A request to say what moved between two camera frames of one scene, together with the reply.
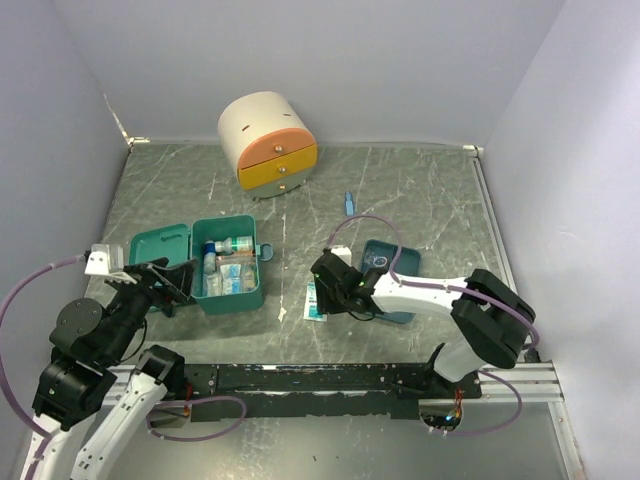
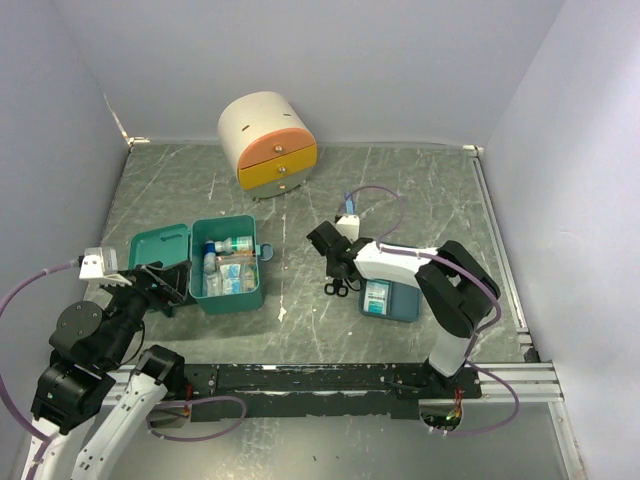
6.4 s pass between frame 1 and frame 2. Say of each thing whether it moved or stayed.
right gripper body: moved
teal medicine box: stayed
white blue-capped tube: stayed
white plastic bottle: stayed
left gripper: stayed
